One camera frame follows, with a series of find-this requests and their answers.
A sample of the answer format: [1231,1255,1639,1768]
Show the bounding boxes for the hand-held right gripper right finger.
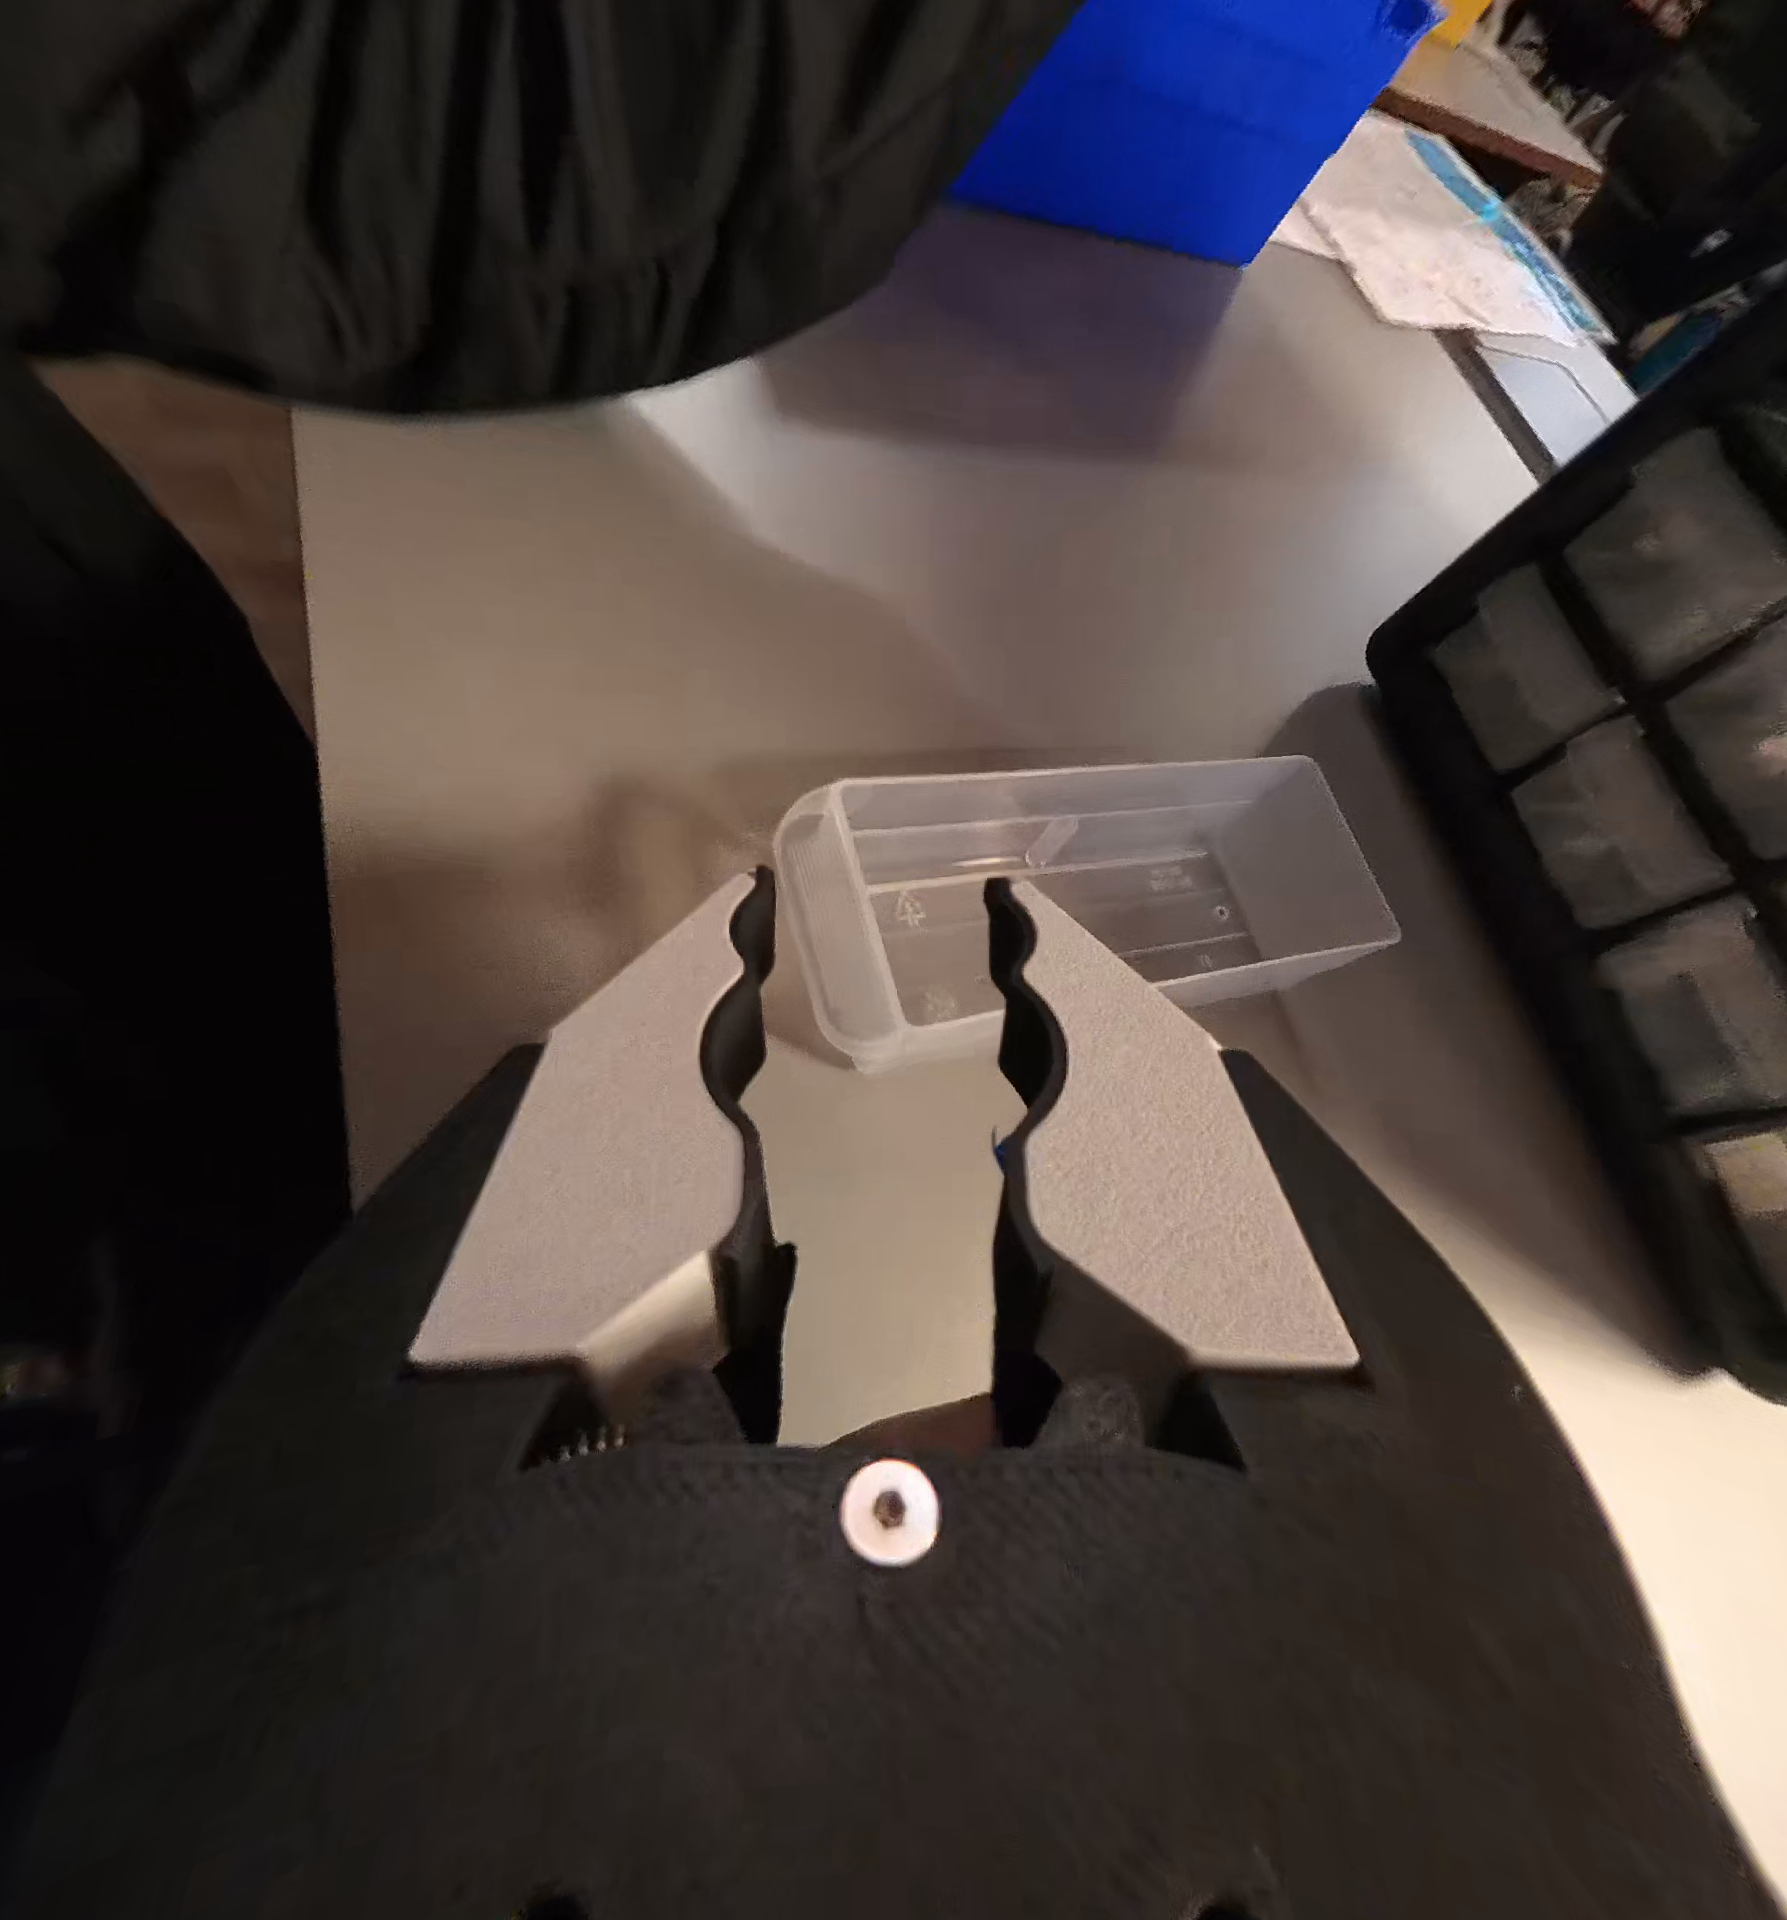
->
[983,878,1363,1452]

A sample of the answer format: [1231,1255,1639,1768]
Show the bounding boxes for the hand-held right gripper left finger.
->
[408,866,800,1447]

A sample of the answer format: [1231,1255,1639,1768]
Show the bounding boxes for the clear plastic drawer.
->
[773,754,1404,1077]

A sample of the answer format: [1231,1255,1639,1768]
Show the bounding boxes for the black drawer cabinet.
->
[1364,255,1787,1411]

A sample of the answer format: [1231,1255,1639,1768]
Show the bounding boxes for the white paper sheets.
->
[1268,112,1616,348]

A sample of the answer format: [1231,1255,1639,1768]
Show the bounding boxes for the blue plastic bin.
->
[950,0,1449,267]

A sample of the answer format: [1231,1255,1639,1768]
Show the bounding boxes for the wooden board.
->
[1377,27,1607,192]

